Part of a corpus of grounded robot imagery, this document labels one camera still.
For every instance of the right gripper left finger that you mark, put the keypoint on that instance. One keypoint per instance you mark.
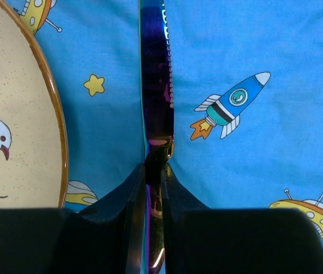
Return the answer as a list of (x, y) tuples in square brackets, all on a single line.
[(105, 237)]

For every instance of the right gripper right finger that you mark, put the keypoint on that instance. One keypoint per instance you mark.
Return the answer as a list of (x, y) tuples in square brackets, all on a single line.
[(199, 239)]

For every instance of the beige ceramic plate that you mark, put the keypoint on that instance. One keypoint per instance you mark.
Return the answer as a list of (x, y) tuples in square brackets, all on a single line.
[(33, 140)]

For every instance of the iridescent table knife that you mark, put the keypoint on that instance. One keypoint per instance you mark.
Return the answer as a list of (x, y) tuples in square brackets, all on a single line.
[(158, 120)]

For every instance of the blue space-print cloth placemat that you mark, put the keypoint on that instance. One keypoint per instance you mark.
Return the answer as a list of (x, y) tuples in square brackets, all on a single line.
[(248, 93)]

